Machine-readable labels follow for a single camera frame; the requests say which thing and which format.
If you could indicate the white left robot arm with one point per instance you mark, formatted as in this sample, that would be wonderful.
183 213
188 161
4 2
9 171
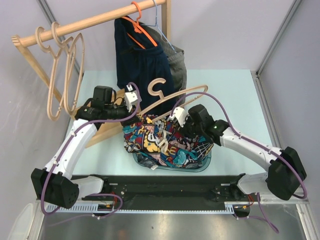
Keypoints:
53 184

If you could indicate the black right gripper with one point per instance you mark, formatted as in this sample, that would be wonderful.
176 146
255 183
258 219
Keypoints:
184 131

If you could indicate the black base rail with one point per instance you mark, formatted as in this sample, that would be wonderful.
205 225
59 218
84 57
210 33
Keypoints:
175 192

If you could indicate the navy blue shorts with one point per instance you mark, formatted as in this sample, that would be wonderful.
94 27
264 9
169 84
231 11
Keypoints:
127 43

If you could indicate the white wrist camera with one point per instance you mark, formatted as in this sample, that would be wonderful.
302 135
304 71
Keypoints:
179 114
132 98

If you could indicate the dark patterned shorts in basket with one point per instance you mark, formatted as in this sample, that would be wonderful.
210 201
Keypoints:
147 161

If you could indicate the white slotted cable duct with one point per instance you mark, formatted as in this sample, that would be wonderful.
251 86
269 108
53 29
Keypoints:
106 208

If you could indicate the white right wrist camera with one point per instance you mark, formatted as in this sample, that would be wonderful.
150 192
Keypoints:
179 114

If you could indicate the teal plastic basket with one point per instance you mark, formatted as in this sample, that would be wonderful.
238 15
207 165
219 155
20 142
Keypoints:
205 164

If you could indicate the wooden clothes rack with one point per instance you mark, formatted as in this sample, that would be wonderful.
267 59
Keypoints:
73 30

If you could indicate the colourful comic print shorts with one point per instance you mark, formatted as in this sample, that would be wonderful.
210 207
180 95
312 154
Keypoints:
162 140

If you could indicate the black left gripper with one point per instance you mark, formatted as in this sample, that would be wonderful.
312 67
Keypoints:
135 119

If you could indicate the orange plastic hanger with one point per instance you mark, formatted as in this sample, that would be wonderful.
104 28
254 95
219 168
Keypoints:
136 24

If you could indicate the grey shorts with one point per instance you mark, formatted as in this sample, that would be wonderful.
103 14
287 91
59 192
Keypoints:
177 72

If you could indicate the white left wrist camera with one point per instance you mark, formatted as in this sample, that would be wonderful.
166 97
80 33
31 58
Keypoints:
132 98

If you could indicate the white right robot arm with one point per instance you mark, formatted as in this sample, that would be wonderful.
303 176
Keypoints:
283 169

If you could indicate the light blue wire hanger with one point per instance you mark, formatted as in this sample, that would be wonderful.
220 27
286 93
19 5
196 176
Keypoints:
163 36

